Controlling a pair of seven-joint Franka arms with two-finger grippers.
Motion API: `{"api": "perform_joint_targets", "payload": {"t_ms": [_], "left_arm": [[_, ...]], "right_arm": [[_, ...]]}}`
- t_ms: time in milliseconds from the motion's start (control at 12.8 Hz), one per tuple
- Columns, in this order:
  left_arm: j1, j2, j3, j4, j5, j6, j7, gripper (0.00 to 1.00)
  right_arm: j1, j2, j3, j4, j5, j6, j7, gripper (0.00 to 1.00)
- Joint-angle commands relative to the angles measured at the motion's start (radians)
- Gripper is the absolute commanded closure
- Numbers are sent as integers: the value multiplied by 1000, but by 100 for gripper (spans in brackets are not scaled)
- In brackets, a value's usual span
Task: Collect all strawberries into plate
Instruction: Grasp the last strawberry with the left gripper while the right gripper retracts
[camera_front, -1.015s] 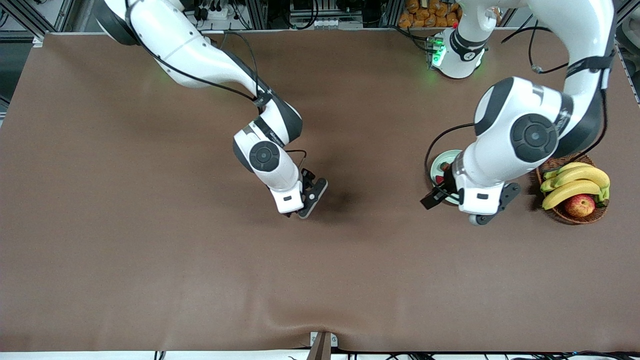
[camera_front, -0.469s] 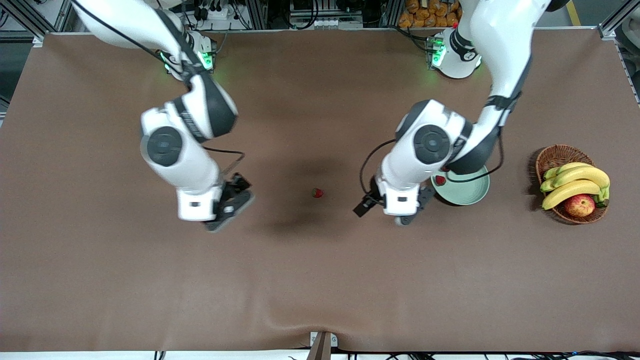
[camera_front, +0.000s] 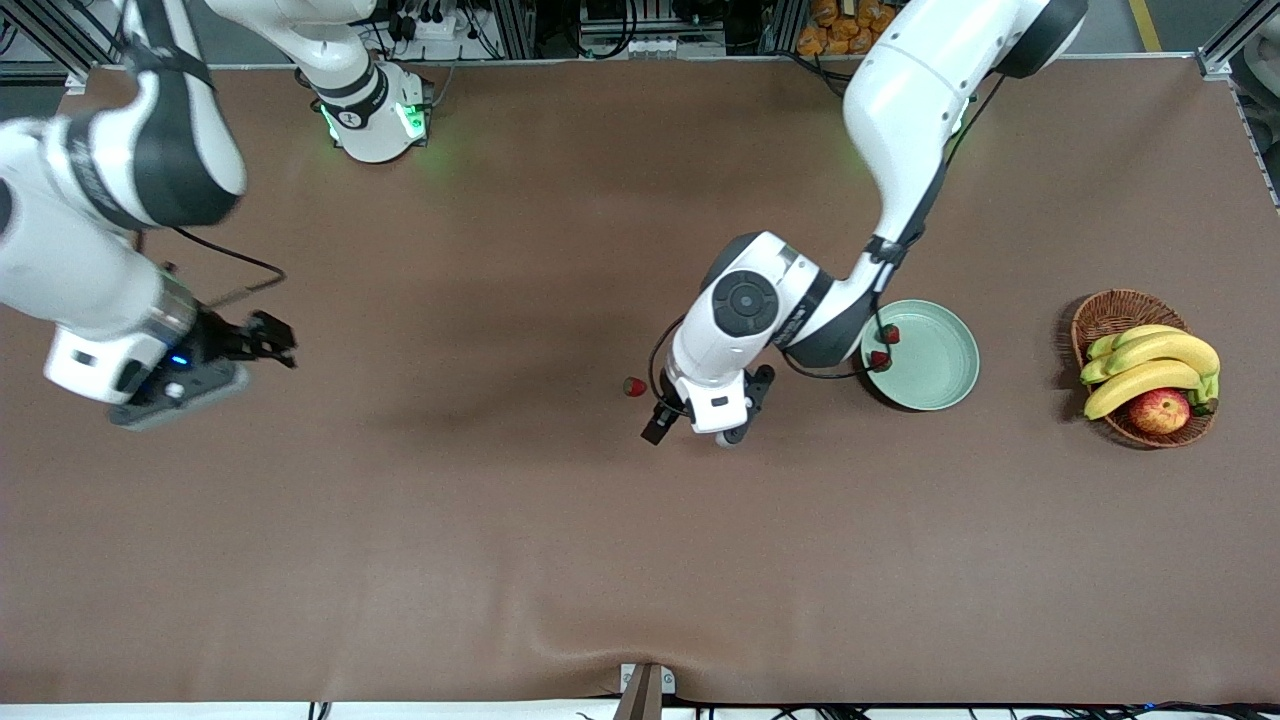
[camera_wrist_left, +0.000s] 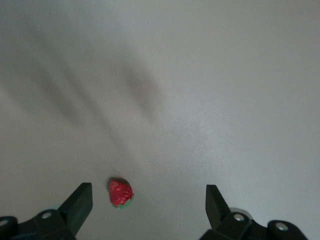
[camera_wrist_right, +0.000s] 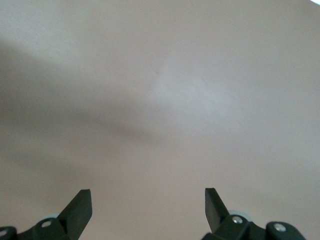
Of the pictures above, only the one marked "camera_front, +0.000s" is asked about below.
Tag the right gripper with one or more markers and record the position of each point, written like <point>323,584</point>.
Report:
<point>222,338</point>

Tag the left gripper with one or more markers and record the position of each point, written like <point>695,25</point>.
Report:
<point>663,414</point>

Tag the red strawberry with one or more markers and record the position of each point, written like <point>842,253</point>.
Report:
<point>889,333</point>
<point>880,358</point>
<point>633,386</point>

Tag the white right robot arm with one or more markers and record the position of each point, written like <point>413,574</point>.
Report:
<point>60,250</point>

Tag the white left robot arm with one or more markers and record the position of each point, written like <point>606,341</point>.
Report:
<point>920,90</point>

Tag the pale green round plate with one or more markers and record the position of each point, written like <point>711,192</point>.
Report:
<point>935,355</point>

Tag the brown table cover mat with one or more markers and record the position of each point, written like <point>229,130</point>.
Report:
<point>640,550</point>

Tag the white terminal block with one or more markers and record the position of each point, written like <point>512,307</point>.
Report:
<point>655,46</point>

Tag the white power strip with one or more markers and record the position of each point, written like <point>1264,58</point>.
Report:
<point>430,25</point>

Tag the bag of orange fruits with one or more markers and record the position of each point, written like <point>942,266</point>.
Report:
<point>830,30</point>

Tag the brown wicker basket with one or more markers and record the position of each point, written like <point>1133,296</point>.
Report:
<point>1105,315</point>

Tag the short greenish yellow banana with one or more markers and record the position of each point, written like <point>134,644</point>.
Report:
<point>1140,333</point>

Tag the red yellow apple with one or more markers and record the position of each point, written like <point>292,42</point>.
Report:
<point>1158,410</point>

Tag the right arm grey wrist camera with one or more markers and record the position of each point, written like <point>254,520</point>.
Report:
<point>190,390</point>

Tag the metal clamp bracket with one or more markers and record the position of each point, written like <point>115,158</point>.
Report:
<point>645,690</point>

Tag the aluminium frame beam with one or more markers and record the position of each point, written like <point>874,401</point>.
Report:
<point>60,36</point>

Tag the aluminium frame post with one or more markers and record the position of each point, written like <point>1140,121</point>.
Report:
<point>515,25</point>
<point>780,25</point>

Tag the aluminium frame rail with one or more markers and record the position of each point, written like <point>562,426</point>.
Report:
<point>1215,60</point>

